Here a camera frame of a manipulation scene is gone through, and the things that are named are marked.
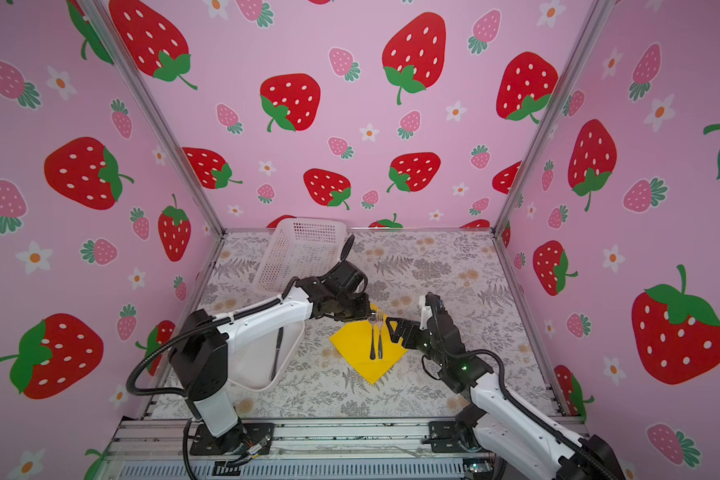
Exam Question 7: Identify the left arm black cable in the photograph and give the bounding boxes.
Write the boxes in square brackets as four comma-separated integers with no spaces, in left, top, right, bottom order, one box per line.
[124,233,356,398]

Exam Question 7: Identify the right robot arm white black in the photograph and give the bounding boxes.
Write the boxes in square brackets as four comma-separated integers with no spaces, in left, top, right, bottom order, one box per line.
[385,292,624,479]

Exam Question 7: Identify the metal knife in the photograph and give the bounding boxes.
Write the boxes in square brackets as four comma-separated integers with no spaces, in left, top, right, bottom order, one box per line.
[269,327,284,381]

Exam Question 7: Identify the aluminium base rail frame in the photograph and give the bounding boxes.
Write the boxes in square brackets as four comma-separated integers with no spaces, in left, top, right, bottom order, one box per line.
[92,418,521,479]

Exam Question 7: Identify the white oval ceramic tray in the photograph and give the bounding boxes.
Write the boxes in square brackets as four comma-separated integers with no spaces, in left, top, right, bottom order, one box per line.
[228,322,305,393]

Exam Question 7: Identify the yellow paper napkin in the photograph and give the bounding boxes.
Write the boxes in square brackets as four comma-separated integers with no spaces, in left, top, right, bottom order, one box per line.
[330,304,406,385]

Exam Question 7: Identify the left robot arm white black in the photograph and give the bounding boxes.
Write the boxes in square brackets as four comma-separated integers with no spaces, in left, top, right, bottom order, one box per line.
[168,260,375,439]

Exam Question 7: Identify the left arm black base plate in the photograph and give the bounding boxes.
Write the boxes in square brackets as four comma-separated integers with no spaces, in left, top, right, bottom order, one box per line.
[189,422,275,456]

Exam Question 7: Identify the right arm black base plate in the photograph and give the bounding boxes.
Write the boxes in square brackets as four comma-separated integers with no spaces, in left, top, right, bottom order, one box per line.
[421,420,485,453]

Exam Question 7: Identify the white plastic perforated basket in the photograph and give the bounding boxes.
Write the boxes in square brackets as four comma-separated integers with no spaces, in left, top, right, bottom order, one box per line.
[252,218,347,296]

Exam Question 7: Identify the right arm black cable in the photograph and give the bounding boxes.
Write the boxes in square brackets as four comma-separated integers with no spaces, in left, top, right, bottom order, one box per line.
[419,347,613,480]

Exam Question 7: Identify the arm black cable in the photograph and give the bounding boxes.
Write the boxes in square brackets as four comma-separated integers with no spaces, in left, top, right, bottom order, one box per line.
[124,233,356,398]
[419,347,613,480]

